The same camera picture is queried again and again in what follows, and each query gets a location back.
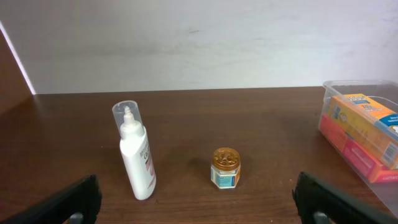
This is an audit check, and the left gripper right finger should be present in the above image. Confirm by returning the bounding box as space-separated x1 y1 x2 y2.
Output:
292 172 397 224

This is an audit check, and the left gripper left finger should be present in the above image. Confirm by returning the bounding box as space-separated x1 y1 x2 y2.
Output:
1 175 102 224

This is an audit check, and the orange medicine box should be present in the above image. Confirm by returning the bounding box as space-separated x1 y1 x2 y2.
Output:
319 114 397 184

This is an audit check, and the yellow blue medicine box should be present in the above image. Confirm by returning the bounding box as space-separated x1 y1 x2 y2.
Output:
328 93 397 169

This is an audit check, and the clear plastic container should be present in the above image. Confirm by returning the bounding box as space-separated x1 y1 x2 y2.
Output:
318 80 397 215

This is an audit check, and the white spray bottle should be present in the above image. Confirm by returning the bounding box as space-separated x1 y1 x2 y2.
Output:
112 100 156 200

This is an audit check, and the small gold-lid balm jar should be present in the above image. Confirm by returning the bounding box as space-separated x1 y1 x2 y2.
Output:
210 147 241 189

